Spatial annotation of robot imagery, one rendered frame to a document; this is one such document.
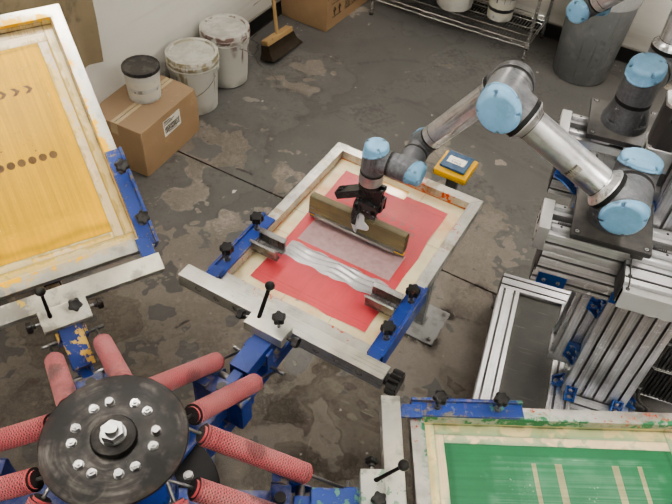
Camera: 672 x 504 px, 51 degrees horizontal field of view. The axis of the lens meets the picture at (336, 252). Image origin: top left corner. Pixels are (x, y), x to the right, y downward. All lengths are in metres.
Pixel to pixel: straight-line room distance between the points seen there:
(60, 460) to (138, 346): 1.79
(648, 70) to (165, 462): 1.80
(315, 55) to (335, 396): 2.70
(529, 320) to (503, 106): 1.60
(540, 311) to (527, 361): 0.29
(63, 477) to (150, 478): 0.17
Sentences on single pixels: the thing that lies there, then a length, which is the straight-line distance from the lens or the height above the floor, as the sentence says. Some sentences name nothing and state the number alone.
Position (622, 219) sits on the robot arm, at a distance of 1.92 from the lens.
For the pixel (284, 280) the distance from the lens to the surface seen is 2.21.
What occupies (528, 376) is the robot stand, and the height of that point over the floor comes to 0.21.
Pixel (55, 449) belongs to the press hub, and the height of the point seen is 1.31.
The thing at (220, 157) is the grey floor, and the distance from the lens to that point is 4.15.
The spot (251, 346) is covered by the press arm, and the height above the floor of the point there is 1.04.
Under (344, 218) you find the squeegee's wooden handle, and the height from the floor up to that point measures 1.02.
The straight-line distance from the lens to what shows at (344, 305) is 2.15.
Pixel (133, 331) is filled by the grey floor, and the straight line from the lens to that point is 3.34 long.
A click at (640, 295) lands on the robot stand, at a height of 1.17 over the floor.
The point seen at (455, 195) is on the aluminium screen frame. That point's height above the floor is 0.99.
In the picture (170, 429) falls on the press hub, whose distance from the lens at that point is 1.53.
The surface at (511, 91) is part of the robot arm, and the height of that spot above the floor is 1.67.
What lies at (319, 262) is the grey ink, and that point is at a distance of 2.25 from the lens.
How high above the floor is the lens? 2.63
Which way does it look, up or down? 47 degrees down
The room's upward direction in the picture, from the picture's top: 5 degrees clockwise
